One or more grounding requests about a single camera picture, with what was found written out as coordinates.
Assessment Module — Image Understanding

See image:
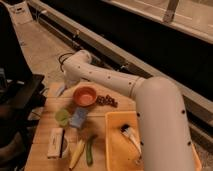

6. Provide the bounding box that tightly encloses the light blue towel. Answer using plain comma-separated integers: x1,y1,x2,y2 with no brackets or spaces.
55,85,66,97

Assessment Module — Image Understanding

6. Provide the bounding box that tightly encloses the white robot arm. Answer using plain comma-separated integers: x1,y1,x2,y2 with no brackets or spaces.
63,50,195,171

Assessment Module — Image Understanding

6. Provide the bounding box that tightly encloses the red bowl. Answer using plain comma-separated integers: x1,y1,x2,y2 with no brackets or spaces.
73,86,97,107

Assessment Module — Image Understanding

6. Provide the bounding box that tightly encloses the blue sponge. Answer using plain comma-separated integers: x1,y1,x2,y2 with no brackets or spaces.
69,107,88,129

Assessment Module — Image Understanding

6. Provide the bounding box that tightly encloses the dark grape bunch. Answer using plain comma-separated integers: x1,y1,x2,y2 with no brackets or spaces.
96,95,118,107

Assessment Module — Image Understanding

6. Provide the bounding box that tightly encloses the green lime cup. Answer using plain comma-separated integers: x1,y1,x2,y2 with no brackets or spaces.
55,109,70,126

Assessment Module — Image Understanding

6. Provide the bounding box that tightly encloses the green cucumber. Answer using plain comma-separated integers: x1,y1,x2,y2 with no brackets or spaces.
86,134,97,166

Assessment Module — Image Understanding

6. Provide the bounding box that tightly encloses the yellow plastic bin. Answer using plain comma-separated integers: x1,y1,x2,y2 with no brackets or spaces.
105,111,201,171

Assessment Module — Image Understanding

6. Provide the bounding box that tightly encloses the black cable loop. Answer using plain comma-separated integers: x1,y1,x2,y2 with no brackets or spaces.
58,52,76,73

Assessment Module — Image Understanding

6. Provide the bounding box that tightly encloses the black handled brush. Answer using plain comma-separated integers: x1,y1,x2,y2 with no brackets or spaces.
120,124,141,153

